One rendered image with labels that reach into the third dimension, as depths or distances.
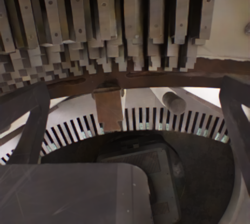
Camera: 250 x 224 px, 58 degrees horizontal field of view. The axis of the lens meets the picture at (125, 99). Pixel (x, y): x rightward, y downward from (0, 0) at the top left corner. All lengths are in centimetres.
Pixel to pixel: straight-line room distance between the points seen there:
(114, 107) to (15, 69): 15
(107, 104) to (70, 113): 47
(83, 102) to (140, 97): 19
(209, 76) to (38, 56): 24
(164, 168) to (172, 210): 34
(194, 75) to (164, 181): 144
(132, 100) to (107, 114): 43
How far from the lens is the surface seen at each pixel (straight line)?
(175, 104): 32
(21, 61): 29
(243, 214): 222
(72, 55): 27
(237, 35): 38
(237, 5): 39
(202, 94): 62
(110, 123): 35
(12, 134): 53
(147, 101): 77
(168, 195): 181
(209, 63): 37
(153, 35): 21
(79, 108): 79
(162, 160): 168
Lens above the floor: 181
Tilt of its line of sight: 81 degrees down
